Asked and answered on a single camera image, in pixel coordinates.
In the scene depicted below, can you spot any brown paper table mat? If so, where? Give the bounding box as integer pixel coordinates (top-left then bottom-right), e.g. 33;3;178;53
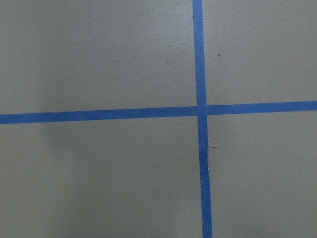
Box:
0;0;317;238

